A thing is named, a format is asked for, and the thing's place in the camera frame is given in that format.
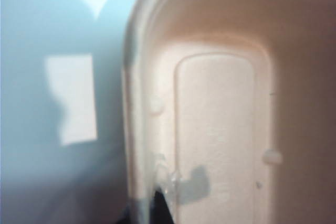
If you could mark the beige paper lunchbox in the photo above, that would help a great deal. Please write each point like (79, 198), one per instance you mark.
(215, 116)

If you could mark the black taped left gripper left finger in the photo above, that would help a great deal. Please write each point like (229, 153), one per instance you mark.
(127, 217)

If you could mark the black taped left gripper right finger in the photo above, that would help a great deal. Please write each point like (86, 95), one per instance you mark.
(161, 205)

